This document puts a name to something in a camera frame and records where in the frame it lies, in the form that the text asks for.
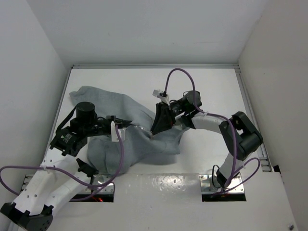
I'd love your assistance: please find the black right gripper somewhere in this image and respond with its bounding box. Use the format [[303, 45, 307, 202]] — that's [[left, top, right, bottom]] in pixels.
[[151, 99, 189, 135]]

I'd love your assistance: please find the grey zip jacket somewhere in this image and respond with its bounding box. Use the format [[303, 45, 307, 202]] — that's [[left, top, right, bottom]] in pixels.
[[69, 86, 187, 175]]

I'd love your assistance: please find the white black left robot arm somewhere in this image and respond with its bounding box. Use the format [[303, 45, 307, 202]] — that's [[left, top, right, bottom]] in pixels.
[[0, 102, 132, 231]]

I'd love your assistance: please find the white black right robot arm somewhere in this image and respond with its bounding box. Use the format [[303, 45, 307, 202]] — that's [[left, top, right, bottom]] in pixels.
[[151, 90, 263, 188]]

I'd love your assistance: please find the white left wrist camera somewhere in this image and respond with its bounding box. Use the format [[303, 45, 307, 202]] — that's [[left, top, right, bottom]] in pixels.
[[110, 121, 126, 142]]

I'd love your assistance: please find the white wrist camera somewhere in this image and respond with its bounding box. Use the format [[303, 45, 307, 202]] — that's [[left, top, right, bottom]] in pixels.
[[152, 90, 169, 103], [110, 121, 126, 142]]

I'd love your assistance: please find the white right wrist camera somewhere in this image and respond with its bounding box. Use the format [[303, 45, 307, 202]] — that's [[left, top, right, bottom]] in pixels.
[[152, 90, 169, 103]]

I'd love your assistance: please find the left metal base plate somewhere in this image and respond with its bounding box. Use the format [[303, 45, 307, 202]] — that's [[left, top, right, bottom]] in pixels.
[[92, 175, 115, 194]]

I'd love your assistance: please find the metal base plate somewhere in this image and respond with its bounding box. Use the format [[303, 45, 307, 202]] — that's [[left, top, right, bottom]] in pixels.
[[199, 174, 244, 194], [92, 175, 115, 194]]

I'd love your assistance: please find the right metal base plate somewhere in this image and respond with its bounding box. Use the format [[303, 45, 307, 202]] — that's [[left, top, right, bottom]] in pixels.
[[199, 174, 244, 194]]

